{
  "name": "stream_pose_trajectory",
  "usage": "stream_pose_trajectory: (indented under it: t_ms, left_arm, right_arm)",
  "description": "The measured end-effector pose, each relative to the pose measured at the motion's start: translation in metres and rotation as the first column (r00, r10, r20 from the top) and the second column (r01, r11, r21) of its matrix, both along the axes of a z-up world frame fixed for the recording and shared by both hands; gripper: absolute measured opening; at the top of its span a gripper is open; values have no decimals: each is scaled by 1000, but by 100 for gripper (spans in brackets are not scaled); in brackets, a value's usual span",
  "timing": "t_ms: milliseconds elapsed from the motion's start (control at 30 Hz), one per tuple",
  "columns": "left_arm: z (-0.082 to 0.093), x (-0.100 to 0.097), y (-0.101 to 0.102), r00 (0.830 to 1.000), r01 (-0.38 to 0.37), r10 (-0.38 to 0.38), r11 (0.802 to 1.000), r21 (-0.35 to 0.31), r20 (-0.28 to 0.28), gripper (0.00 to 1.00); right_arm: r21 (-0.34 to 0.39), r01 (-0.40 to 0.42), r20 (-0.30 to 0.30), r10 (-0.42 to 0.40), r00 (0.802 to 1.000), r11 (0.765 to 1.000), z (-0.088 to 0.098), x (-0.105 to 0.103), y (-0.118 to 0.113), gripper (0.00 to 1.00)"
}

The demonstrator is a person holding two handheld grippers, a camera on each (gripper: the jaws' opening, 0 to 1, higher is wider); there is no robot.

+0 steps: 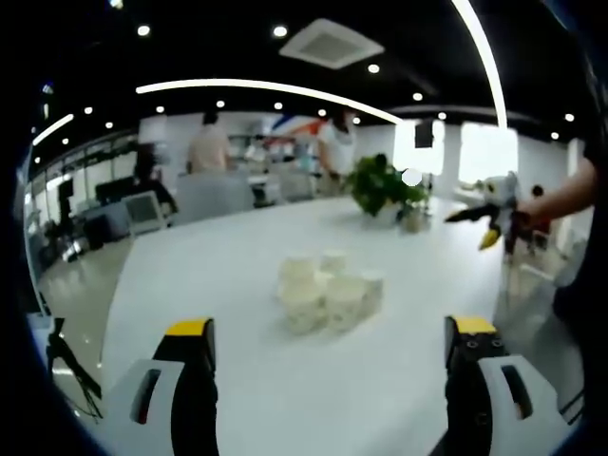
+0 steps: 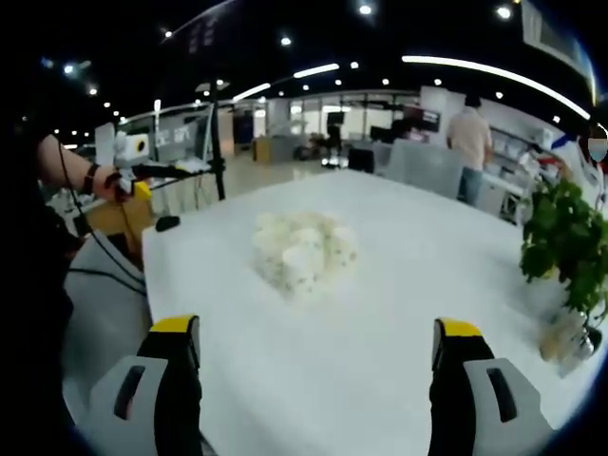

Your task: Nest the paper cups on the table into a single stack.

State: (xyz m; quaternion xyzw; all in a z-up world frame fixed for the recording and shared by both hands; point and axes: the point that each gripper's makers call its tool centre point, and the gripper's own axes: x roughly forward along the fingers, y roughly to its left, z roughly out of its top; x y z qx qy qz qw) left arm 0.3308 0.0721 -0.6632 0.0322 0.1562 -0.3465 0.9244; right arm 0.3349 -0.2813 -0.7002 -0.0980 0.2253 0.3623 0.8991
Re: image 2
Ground pile of white paper cups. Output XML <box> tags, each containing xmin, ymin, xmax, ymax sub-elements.
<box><xmin>250</xmin><ymin>210</ymin><xmax>360</xmax><ymax>299</ymax></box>

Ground green potted plant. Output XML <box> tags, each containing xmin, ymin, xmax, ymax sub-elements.
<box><xmin>519</xmin><ymin>177</ymin><xmax>608</xmax><ymax>330</ymax></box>

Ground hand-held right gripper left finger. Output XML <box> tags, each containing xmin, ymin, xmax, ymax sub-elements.
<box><xmin>88</xmin><ymin>313</ymin><xmax>205</xmax><ymax>456</ymax></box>

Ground person's dark clothing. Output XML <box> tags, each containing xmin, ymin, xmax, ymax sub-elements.
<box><xmin>0</xmin><ymin>118</ymin><xmax>77</xmax><ymax>456</ymax></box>

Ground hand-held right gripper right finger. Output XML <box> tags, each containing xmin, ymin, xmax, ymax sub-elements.
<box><xmin>427</xmin><ymin>316</ymin><xmax>556</xmax><ymax>456</ymax></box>

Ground person's left hand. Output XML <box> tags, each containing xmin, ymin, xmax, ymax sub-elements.
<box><xmin>94</xmin><ymin>166</ymin><xmax>130</xmax><ymax>202</ymax></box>

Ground hanging ceiling sign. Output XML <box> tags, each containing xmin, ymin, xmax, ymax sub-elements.
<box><xmin>520</xmin><ymin>0</ymin><xmax>596</xmax><ymax>80</ymax></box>

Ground black wristband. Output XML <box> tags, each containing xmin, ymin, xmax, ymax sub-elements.
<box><xmin>82</xmin><ymin>162</ymin><xmax>102</xmax><ymax>196</ymax></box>

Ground yellow wooden cabinet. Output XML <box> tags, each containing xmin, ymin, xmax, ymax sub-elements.
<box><xmin>86</xmin><ymin>188</ymin><xmax>155</xmax><ymax>267</ymax></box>

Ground clear glass vase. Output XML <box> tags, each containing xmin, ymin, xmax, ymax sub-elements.
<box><xmin>540</xmin><ymin>309</ymin><xmax>604</xmax><ymax>377</ymax></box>

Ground long ceiling light strip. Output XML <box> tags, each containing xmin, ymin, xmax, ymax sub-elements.
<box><xmin>401</xmin><ymin>54</ymin><xmax>593</xmax><ymax>121</ymax></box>

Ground black monitor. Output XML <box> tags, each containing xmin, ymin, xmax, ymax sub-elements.
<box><xmin>348</xmin><ymin>147</ymin><xmax>377</xmax><ymax>175</ymax></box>

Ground black stand pole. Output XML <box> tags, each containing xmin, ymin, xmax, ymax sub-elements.
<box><xmin>207</xmin><ymin>80</ymin><xmax>227</xmax><ymax>201</ymax></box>

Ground white table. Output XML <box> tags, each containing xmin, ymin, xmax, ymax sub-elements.
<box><xmin>141</xmin><ymin>169</ymin><xmax>598</xmax><ymax>456</ymax></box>

